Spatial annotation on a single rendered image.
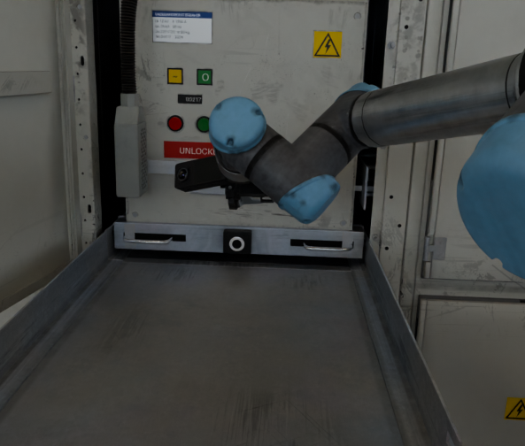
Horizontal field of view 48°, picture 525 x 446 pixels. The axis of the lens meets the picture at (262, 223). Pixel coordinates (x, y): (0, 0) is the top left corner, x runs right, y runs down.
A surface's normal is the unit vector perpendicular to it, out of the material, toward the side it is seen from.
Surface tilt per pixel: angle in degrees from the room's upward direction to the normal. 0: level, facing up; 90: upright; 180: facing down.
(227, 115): 61
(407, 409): 0
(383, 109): 82
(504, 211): 118
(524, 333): 90
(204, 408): 0
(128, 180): 90
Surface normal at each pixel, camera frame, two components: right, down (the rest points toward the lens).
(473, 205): -0.73, 0.56
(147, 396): 0.03, -0.96
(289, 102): -0.04, 0.26
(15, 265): 0.97, 0.09
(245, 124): -0.02, -0.24
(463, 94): -0.87, 0.05
